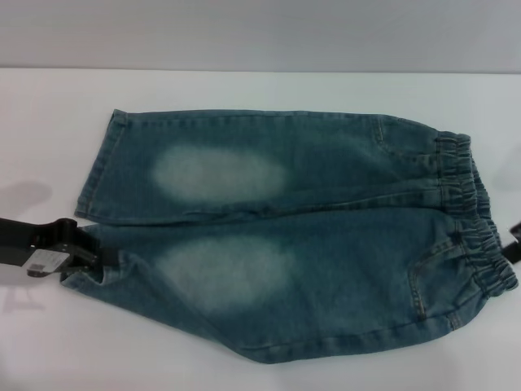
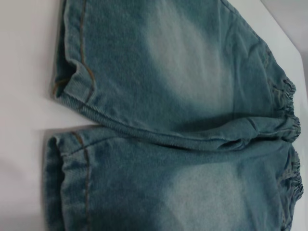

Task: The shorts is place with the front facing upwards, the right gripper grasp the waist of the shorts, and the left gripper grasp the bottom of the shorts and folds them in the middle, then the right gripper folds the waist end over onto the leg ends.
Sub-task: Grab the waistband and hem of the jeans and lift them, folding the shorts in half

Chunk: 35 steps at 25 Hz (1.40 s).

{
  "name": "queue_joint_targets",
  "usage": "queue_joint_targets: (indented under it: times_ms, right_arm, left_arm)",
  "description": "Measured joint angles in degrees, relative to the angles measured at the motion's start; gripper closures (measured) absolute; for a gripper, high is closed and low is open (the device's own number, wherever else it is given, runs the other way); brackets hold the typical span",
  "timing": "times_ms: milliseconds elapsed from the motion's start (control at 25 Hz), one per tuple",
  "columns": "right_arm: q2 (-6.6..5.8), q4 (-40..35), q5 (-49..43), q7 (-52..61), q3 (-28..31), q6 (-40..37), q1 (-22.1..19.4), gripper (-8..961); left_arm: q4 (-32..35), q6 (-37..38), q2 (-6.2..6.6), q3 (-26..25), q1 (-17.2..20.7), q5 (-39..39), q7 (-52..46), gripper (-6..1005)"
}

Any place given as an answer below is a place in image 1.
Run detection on blue denim shorts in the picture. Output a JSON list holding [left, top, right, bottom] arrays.
[[60, 108, 520, 367]]

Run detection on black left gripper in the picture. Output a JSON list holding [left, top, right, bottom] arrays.
[[0, 215, 103, 283]]

